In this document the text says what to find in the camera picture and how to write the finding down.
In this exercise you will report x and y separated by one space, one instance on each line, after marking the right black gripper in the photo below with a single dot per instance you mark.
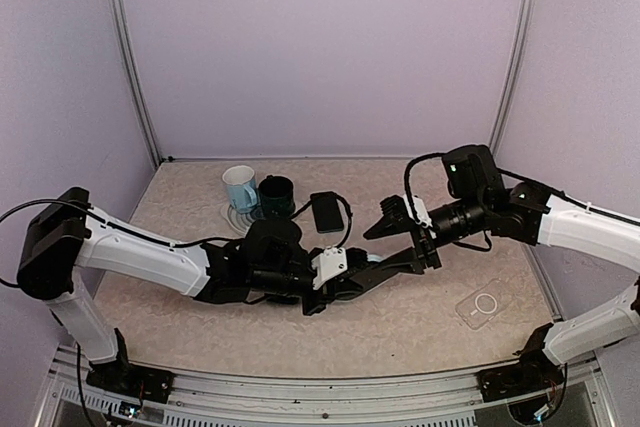
412 259

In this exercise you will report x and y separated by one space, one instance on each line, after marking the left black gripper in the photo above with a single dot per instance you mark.
328 294

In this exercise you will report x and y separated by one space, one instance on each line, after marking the black phone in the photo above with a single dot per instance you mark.
326 213

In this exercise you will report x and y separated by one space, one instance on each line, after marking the clear magsafe phone case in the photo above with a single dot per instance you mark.
485 304

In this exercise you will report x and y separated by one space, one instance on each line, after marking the black phone case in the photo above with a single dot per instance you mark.
282 300

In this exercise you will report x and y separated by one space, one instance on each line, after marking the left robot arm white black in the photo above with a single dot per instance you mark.
71 233

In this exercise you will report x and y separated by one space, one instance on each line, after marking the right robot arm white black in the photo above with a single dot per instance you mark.
531 213

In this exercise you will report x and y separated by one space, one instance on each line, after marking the dark green ceramic mug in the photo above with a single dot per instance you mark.
277 197

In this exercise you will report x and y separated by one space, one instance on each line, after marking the white grey ringed plate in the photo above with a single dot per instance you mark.
240 222

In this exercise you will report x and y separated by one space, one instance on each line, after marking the light blue ceramic mug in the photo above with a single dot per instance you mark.
241 188

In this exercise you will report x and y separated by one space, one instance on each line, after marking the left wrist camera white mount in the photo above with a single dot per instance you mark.
330 263

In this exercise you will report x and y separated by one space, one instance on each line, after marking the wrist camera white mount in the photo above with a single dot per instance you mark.
402 209
330 263

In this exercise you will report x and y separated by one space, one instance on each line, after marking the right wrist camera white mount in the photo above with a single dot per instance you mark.
402 209

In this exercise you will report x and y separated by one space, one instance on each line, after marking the front aluminium rail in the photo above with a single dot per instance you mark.
201 399

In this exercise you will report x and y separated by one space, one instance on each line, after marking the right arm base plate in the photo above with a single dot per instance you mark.
516 380

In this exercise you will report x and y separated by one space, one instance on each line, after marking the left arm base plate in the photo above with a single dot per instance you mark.
135 381

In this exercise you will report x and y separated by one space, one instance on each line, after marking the right aluminium frame post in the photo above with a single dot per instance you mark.
515 63

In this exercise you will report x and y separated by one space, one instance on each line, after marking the aluminium frame post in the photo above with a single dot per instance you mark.
133 80
515 63

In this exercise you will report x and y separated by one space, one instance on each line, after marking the left aluminium frame post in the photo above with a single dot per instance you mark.
133 80

